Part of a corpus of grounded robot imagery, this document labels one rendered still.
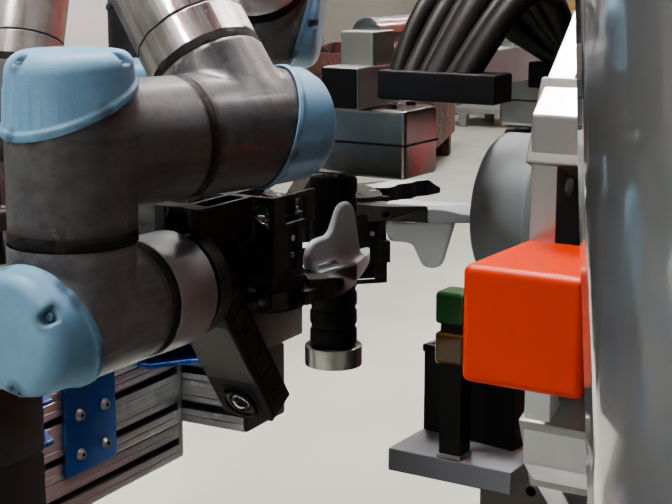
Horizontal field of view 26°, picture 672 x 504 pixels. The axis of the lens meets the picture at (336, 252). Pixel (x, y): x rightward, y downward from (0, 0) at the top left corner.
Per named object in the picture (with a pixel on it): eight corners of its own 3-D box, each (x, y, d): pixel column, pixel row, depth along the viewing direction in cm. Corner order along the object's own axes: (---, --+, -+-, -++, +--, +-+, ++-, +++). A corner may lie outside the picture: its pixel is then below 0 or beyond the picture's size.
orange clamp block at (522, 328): (638, 364, 88) (581, 402, 81) (520, 346, 92) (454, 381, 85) (643, 251, 87) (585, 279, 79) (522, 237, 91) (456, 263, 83)
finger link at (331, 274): (372, 266, 104) (291, 287, 98) (372, 287, 104) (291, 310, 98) (321, 256, 107) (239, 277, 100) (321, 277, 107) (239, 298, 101)
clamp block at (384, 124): (404, 181, 103) (405, 106, 102) (297, 171, 108) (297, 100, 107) (438, 172, 107) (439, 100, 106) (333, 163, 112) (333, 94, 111)
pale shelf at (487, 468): (510, 496, 174) (511, 472, 174) (387, 470, 183) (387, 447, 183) (637, 403, 210) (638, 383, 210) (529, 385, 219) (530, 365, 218)
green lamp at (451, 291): (463, 327, 173) (464, 295, 173) (434, 323, 176) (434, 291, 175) (478, 320, 177) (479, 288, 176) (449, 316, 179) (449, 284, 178)
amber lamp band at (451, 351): (463, 368, 174) (463, 336, 174) (433, 363, 177) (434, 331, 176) (477, 360, 178) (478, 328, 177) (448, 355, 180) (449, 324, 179)
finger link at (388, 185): (415, 231, 148) (357, 246, 141) (415, 174, 147) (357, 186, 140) (439, 235, 146) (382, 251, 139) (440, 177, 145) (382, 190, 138)
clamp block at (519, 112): (588, 131, 131) (590, 73, 130) (497, 125, 136) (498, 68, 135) (609, 126, 136) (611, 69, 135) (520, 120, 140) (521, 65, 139)
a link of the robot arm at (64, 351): (58, 267, 78) (63, 419, 79) (182, 233, 87) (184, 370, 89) (-49, 250, 81) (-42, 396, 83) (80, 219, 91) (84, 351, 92)
